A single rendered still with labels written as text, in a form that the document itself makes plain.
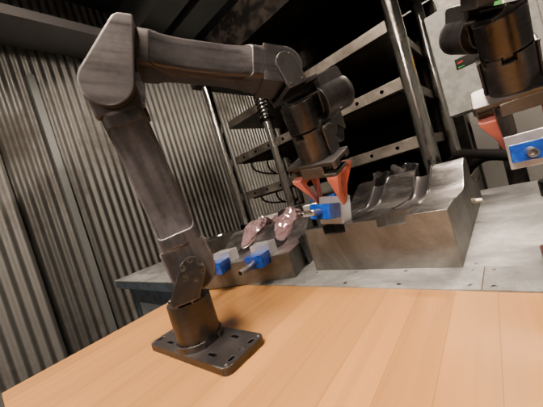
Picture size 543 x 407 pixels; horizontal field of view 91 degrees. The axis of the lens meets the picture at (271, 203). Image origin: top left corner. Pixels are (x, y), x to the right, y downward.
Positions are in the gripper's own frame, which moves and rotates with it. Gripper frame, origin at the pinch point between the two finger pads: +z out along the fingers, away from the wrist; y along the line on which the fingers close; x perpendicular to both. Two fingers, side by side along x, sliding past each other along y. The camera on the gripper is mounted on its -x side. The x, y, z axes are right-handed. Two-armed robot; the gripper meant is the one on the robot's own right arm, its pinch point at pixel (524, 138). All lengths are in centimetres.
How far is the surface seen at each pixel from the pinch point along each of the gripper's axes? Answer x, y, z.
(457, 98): -72, 12, 19
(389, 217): 12.1, 20.1, 1.8
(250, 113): -88, 115, -15
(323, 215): 17.2, 28.6, -5.5
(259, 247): 20, 46, -2
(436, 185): -5.4, 15.1, 9.5
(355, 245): 17.7, 26.0, 2.6
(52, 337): 56, 205, 15
